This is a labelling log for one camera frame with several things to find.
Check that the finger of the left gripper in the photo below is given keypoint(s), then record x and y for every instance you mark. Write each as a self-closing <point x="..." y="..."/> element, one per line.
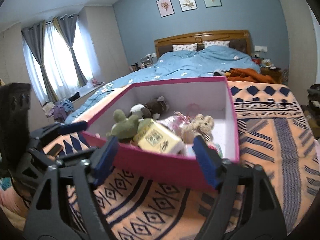
<point x="70" y="154"/>
<point x="51" y="132"/>

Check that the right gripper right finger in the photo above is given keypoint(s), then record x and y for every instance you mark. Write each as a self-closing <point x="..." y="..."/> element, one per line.
<point x="246" y="207"/>

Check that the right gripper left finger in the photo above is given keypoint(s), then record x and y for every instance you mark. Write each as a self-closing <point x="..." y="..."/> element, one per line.
<point x="65" y="206"/>

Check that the green frog plush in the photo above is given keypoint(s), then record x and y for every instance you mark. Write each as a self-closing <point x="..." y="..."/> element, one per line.
<point x="124" y="128"/>

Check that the beige tissue pack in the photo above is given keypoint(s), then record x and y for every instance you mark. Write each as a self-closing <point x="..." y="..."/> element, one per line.
<point x="154" y="137"/>

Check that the brown knitted monkey plush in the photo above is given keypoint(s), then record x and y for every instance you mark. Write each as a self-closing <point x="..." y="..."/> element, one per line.
<point x="152" y="109"/>

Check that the cream bunny plush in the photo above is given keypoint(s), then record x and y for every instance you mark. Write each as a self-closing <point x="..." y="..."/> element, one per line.
<point x="200" y="126"/>

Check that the pink satin drawstring pouch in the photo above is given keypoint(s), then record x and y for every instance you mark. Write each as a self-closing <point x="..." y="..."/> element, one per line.
<point x="176" y="121"/>

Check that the black smartphone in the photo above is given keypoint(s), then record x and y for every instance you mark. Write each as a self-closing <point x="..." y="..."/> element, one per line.
<point x="55" y="150"/>

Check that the clothes pile on windowsill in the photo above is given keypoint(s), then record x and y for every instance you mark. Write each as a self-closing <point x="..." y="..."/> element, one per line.
<point x="59" y="111"/>

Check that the orange patterned blanket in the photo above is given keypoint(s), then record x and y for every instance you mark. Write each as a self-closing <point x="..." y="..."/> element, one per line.
<point x="154" y="196"/>

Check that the pink cardboard storage box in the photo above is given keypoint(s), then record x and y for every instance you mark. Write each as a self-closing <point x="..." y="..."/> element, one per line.
<point x="214" y="97"/>

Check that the grey curtains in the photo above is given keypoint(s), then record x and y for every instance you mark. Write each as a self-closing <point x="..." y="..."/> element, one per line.
<point x="58" y="58"/>

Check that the dark clothes pile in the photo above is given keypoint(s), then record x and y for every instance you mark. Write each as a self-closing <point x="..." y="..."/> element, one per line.
<point x="311" y="109"/>

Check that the orange brown garment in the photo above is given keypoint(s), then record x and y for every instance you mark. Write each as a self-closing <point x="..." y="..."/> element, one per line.
<point x="247" y="74"/>

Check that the wooden nightstand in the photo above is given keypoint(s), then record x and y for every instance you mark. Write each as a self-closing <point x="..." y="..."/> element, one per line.
<point x="279" y="75"/>

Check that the blue floral duvet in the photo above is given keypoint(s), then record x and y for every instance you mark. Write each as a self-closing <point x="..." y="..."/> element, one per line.
<point x="175" y="65"/>

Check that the left floral pillow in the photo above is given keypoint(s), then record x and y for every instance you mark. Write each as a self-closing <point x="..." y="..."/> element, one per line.
<point x="184" y="47"/>

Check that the floral pillow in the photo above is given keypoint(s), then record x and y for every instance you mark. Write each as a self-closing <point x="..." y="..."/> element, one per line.
<point x="216" y="43"/>
<point x="184" y="47"/>

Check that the right floral pillow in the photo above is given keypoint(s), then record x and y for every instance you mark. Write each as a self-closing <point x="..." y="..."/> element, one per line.
<point x="216" y="43"/>

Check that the wooden headboard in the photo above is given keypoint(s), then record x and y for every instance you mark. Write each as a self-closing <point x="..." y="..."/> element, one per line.
<point x="239" y="40"/>

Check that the pink flower framed picture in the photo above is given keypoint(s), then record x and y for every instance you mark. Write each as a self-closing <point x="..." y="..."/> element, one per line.
<point x="165" y="8"/>

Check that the white flower framed picture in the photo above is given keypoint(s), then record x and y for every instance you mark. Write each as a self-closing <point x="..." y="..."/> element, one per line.
<point x="187" y="5"/>

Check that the black tracking camera left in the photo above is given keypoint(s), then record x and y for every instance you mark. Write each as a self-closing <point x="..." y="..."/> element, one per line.
<point x="15" y="104"/>

